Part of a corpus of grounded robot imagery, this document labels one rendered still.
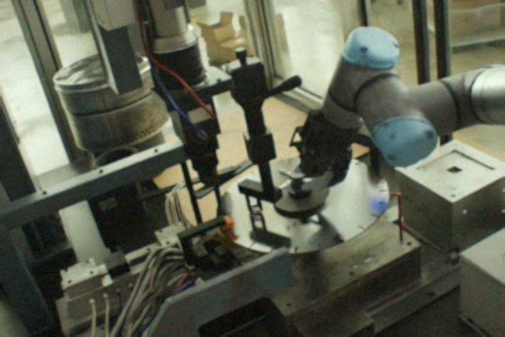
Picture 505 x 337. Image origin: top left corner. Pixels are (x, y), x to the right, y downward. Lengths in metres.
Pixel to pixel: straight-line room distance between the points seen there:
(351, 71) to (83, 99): 0.93
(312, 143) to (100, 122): 0.80
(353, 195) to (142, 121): 0.72
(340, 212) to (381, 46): 0.36
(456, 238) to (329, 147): 0.39
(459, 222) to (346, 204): 0.25
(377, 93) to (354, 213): 0.33
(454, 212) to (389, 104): 0.45
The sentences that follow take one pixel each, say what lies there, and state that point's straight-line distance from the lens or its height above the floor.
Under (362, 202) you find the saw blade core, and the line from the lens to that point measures 1.04.
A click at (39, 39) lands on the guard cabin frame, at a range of 1.90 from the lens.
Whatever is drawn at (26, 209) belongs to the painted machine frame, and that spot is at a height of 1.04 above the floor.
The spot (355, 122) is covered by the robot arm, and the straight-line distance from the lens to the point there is 0.85.
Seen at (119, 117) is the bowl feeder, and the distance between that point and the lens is 1.55.
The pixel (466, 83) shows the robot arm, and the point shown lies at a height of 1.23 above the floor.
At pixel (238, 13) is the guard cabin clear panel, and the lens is 2.09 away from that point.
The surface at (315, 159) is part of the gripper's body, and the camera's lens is 0.89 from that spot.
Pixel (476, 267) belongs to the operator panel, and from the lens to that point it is 0.98.
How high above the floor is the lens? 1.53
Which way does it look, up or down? 27 degrees down
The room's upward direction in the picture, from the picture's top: 12 degrees counter-clockwise
